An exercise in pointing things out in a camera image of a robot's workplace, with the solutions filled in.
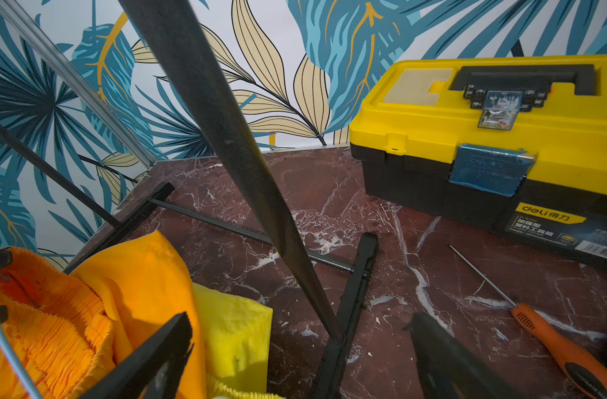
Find orange shorts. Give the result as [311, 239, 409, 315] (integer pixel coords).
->
[0, 232, 207, 398]

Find yellow black plastic toolbox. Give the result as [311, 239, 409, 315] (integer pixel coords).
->
[350, 55, 607, 270]

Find orange handled screwdriver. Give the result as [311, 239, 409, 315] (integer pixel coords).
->
[450, 245, 607, 398]

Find blue wire hanger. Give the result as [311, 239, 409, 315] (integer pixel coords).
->
[0, 321, 42, 399]

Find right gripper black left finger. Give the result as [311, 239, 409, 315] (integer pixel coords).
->
[82, 313, 193, 399]

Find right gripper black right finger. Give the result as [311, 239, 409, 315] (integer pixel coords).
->
[408, 313, 524, 398]

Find black clothes rack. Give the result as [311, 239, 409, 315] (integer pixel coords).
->
[0, 0, 380, 399]

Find yellow shorts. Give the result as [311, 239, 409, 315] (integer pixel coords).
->
[193, 284, 277, 398]

